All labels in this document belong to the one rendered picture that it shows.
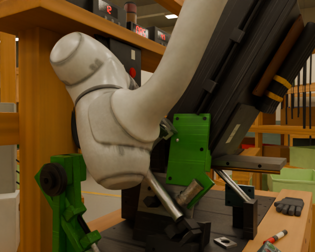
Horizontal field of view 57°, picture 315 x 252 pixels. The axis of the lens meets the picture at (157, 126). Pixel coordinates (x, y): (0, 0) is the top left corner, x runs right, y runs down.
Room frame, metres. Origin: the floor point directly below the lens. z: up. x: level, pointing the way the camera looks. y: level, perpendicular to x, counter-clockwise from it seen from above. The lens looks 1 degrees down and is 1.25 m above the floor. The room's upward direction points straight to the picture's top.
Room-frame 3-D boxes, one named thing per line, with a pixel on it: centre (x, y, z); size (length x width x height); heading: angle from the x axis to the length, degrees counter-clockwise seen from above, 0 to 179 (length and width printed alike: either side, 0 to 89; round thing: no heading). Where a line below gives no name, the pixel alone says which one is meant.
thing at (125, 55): (0.97, 0.15, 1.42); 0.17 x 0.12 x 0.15; 150
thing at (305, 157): (4.06, -1.55, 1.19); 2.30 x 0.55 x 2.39; 18
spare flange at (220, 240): (0.82, -0.19, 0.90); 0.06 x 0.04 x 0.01; 29
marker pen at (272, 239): (0.85, -0.35, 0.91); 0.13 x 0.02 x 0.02; 133
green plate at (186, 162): (0.86, -0.10, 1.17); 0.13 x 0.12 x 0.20; 150
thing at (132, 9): (1.21, 0.11, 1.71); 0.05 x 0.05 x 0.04
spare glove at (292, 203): (1.16, -0.53, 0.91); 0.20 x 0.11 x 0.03; 148
